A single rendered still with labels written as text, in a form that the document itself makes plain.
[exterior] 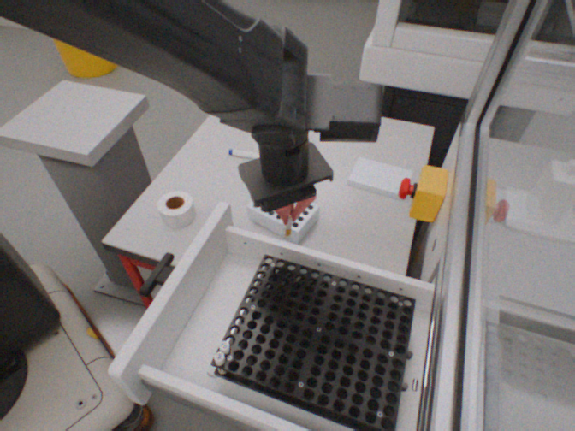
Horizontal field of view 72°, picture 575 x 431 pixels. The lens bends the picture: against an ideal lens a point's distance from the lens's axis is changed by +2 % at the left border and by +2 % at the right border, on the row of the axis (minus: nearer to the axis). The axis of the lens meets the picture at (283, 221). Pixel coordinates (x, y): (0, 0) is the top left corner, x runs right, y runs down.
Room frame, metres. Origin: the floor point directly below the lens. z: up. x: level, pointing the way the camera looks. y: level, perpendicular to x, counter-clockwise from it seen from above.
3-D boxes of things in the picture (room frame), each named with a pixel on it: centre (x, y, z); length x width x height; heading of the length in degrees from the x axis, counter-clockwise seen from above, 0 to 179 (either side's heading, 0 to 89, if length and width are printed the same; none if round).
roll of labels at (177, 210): (0.55, 0.22, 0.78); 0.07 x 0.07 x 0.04
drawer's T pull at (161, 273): (0.31, 0.17, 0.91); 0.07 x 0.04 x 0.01; 160
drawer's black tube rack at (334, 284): (0.23, -0.05, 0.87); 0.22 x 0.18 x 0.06; 70
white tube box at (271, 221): (0.55, 0.00, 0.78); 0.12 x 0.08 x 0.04; 57
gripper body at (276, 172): (0.36, 0.00, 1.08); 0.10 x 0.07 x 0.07; 113
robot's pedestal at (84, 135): (0.93, 0.57, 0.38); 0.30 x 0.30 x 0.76; 73
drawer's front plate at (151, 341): (0.30, 0.14, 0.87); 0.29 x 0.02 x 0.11; 160
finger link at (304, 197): (0.36, 0.00, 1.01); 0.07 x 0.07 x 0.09; 23
